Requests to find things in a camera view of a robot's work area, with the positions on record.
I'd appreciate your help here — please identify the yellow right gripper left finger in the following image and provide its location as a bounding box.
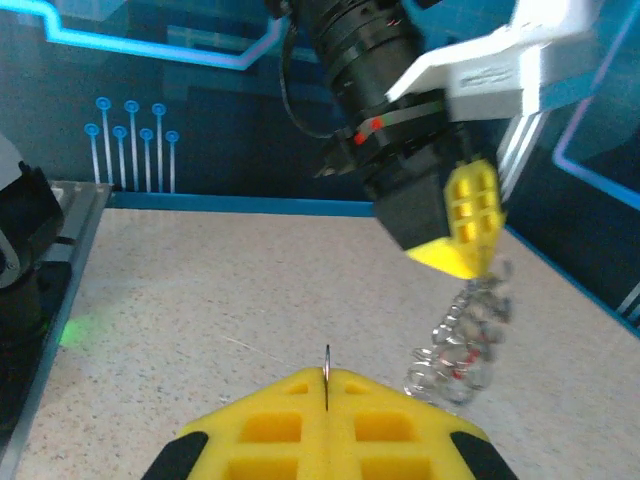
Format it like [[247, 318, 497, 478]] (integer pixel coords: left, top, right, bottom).
[[142, 366, 330, 480]]

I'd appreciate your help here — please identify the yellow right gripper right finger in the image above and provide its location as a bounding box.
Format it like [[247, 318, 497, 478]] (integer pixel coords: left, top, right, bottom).
[[327, 367, 521, 480]]

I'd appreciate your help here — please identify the grey metal ring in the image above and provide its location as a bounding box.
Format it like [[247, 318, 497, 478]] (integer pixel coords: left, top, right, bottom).
[[322, 343, 332, 412]]

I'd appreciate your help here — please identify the silver keyring chain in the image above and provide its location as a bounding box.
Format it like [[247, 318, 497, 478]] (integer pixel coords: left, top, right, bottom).
[[402, 257, 516, 407]]

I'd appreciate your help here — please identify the key with red tag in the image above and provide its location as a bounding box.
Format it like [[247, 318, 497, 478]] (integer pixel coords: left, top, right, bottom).
[[449, 344, 481, 379]]

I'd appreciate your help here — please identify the thin black cable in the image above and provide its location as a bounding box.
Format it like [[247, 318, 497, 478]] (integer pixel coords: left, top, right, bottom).
[[279, 19, 351, 141]]

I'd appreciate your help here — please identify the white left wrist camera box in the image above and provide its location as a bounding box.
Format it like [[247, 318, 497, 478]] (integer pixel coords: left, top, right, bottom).
[[384, 0, 601, 124]]

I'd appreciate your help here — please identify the blue-edged side frame rail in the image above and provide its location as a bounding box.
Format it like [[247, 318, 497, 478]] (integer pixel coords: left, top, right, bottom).
[[108, 192, 379, 217]]

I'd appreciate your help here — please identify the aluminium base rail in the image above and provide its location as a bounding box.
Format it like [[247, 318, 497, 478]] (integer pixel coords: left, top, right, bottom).
[[0, 180, 115, 480]]

